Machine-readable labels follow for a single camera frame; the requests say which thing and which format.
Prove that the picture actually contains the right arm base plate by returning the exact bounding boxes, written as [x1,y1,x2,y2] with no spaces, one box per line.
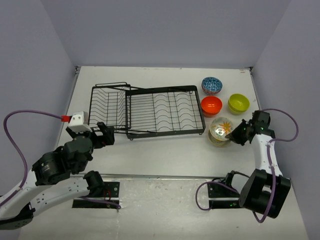
[207,183,241,210]

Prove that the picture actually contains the green bowl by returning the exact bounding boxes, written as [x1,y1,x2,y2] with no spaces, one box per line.
[228,93,250,115]

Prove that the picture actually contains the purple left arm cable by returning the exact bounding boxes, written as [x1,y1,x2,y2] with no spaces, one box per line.
[0,109,122,210]

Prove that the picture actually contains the black wire dish rack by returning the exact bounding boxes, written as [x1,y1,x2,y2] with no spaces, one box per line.
[88,82,206,140]

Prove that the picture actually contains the blue patterned bowl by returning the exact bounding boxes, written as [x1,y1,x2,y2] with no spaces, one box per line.
[201,77,223,96]

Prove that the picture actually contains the white bowl leaf pattern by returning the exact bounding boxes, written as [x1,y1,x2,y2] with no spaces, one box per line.
[209,117,234,141]

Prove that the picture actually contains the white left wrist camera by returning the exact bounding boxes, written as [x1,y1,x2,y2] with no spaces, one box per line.
[68,111,92,133]

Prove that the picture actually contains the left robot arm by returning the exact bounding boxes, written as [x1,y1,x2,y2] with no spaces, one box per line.
[0,122,115,231]

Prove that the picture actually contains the orange bowl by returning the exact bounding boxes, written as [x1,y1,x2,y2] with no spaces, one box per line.
[200,96,223,118]

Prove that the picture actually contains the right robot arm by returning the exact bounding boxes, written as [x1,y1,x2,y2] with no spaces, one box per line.
[223,109,291,223]

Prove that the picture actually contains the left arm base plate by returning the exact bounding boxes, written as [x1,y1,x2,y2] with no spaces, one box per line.
[72,181,120,210]

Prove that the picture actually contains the white bowl yellow dots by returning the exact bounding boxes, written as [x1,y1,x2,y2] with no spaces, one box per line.
[208,132,231,147]

